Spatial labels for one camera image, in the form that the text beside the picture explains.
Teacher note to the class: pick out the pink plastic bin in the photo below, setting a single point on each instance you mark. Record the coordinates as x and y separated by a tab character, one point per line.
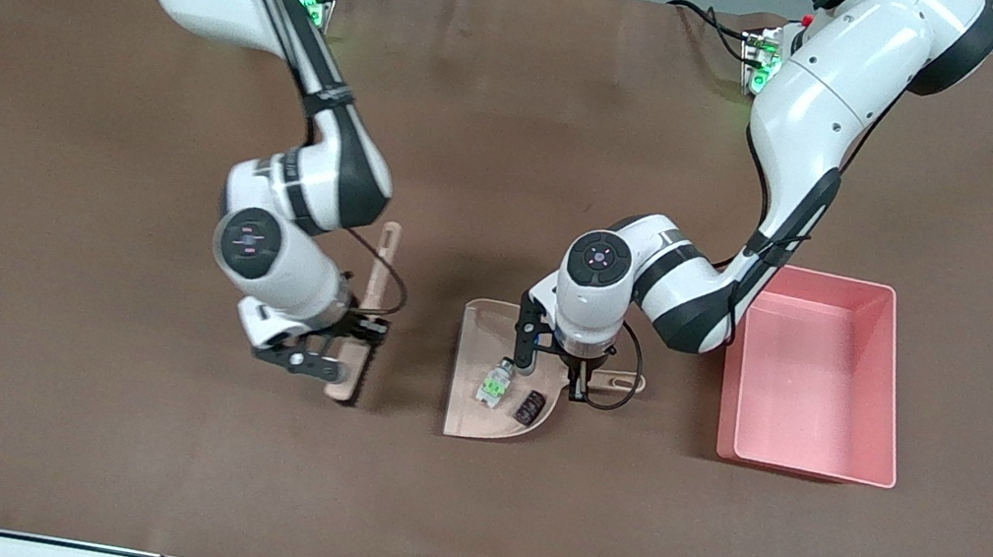
811	398

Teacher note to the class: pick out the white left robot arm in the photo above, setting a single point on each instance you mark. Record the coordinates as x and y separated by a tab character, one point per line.
811	119

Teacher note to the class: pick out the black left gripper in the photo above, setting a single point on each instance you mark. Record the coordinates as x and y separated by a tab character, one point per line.
580	368

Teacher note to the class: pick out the beige plastic dustpan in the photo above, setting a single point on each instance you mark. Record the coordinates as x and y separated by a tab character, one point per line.
474	420

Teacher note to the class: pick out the dark cylindrical capacitor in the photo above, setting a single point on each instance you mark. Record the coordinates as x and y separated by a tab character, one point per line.
531	409

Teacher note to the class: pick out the beige hand brush black bristles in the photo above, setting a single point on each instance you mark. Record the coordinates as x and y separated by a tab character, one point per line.
382	270

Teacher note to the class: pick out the white electronic component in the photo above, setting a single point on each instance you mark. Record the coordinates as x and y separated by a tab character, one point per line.
493	386

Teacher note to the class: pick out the brown table cover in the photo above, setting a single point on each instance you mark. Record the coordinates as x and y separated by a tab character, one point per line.
440	509

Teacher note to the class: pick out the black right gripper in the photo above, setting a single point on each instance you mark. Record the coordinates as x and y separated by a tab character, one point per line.
362	328

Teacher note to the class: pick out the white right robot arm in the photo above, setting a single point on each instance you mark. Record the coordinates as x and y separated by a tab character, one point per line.
283	245

